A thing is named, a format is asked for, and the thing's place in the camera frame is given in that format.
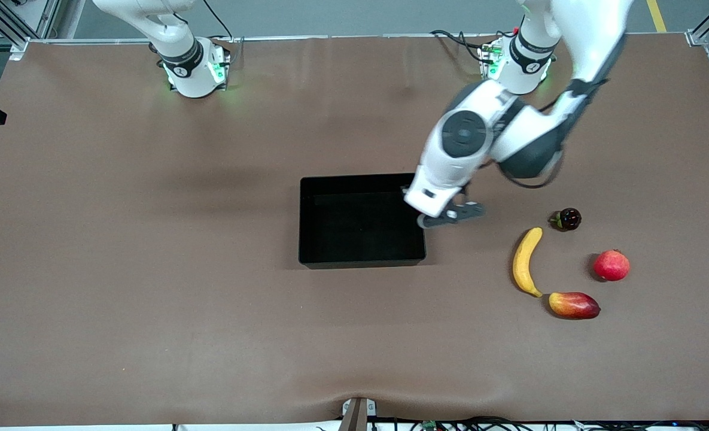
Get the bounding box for brown table mat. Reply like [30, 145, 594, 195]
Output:
[0, 33, 709, 427]

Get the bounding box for black left arm base cable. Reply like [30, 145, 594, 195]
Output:
[431, 30, 488, 63]

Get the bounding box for silver table edge rail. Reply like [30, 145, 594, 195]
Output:
[8, 31, 699, 45]

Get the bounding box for yellow banana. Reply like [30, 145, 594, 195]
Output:
[513, 227, 544, 298]

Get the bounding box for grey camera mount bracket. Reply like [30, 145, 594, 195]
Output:
[338, 397, 378, 431]

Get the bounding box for aluminium frame beside right arm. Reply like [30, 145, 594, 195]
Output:
[0, 0, 62, 60]

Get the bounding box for black plastic box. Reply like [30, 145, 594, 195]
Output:
[299, 173, 426, 268]

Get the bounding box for dark purple mangosteen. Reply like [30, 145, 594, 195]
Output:
[549, 208, 582, 231]

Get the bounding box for red yellow mango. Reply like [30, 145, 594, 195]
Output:
[548, 292, 601, 320]

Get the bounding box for black right arm base cable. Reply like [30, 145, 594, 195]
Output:
[202, 0, 235, 41]

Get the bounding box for red pomegranate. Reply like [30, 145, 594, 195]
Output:
[593, 249, 631, 282]

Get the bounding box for black arm base cable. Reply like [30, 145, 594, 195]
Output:
[431, 30, 488, 63]
[202, 0, 235, 41]

